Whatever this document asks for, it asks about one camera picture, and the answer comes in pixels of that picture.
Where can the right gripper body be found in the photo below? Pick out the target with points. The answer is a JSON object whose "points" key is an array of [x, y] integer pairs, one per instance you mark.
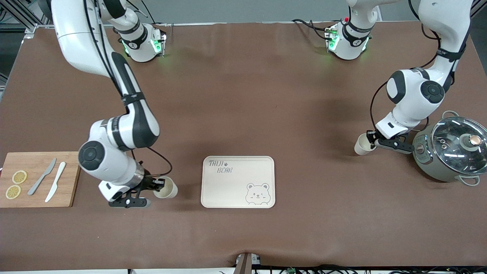
{"points": [[147, 183]]}

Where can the white IKEA cup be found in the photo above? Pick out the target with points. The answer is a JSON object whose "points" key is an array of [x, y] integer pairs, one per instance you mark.
{"points": [[169, 188], [361, 146]]}

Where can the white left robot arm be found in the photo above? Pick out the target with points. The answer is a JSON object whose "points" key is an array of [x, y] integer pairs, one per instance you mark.
{"points": [[414, 95]]}

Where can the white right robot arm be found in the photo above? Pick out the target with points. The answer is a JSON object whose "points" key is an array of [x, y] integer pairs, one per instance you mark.
{"points": [[129, 125]]}

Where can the wooden cutting board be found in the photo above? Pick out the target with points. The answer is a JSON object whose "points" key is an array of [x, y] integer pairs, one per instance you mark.
{"points": [[70, 179]]}

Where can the grey-green electric cooking pot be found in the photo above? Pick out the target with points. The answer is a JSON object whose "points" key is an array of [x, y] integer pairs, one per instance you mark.
{"points": [[426, 163]]}

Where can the white plastic knife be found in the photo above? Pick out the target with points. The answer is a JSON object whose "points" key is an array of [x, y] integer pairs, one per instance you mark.
{"points": [[56, 182]]}

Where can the glass pot lid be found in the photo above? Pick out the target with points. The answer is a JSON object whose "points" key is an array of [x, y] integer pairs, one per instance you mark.
{"points": [[452, 146]]}

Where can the beige bear print tray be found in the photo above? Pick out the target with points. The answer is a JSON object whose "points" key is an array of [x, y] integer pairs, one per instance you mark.
{"points": [[228, 190]]}

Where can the grey plastic knife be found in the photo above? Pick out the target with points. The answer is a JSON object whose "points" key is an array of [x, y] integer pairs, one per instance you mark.
{"points": [[42, 178]]}

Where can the lemon slice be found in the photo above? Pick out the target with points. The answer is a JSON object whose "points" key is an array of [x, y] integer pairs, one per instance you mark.
{"points": [[13, 191], [19, 177]]}

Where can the brown table cover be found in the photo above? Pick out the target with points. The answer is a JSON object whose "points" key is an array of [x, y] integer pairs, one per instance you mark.
{"points": [[243, 95]]}

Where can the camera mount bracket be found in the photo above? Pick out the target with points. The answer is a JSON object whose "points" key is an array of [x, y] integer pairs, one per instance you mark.
{"points": [[247, 263]]}

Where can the aluminium frame profile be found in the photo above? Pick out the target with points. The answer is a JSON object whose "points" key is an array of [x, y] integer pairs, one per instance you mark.
{"points": [[23, 17], [479, 7]]}

